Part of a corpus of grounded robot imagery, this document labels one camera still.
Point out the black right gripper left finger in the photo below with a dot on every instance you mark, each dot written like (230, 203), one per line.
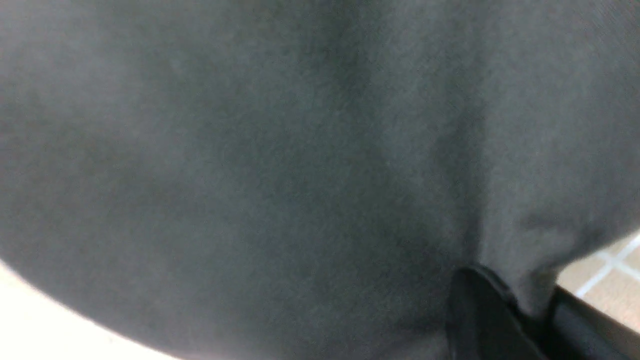
(480, 323)

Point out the dark gray long-sleeve top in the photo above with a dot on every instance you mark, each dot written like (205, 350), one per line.
(300, 179)

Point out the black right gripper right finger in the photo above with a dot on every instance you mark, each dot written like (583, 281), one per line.
(575, 330)

